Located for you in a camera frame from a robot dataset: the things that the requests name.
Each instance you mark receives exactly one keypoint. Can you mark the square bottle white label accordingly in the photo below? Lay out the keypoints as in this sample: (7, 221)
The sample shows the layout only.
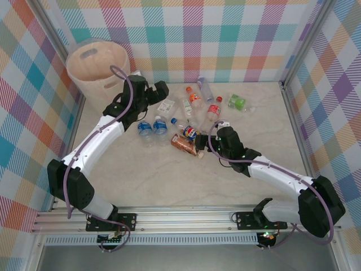
(166, 106)

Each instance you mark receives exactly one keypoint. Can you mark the blue label water bottle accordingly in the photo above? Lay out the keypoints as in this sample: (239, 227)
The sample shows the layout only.
(144, 128)
(160, 127)

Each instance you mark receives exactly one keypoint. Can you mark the clear unlabelled plastic bottle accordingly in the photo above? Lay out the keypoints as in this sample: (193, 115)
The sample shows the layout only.
(200, 121)

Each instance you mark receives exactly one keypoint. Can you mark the red label cola bottle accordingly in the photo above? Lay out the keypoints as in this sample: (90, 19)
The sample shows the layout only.
(213, 110)

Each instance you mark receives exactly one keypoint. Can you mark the blue Pepsi label bottle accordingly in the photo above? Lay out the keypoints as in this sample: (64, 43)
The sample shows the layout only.
(189, 132)

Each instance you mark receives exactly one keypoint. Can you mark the green label bottle white cap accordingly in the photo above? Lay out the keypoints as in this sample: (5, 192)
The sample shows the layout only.
(236, 101)

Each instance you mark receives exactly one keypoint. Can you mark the brown coffee label bottle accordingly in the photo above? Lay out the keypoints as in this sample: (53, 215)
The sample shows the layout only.
(183, 144)

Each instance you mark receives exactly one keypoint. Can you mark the clear bottle purple-blue cap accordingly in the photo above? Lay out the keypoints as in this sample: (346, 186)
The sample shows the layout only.
(206, 91)

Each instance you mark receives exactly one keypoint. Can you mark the orange label bottle orange cap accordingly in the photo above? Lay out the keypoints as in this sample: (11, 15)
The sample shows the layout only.
(194, 98)

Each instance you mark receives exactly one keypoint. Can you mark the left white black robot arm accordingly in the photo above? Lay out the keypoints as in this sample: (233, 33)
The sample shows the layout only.
(93, 141)

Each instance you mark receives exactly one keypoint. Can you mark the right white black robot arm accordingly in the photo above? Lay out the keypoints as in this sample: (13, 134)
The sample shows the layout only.
(276, 169)

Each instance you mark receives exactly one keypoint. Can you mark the beige plastic bin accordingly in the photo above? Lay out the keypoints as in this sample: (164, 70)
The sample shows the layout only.
(93, 67)

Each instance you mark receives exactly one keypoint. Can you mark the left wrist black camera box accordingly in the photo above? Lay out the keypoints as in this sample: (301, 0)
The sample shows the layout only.
(162, 90)

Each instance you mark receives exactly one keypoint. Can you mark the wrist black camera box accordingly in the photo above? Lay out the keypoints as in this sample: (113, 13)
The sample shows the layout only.
(162, 90)
(201, 142)

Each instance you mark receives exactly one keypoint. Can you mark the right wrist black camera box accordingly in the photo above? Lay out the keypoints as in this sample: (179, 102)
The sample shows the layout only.
(201, 142)

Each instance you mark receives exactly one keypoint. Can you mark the aluminium table side rail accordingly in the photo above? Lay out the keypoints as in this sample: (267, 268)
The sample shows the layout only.
(74, 127)
(299, 130)

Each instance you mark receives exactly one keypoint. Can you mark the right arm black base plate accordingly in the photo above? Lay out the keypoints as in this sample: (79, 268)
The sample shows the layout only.
(245, 221)

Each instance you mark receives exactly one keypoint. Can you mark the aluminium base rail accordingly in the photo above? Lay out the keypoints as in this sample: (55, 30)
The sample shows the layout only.
(183, 220)

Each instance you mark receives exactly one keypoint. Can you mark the aluminium frame post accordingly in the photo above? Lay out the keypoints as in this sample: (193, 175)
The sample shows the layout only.
(311, 28)
(55, 28)

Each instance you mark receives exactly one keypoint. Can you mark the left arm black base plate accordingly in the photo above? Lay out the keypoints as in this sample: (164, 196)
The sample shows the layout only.
(128, 221)

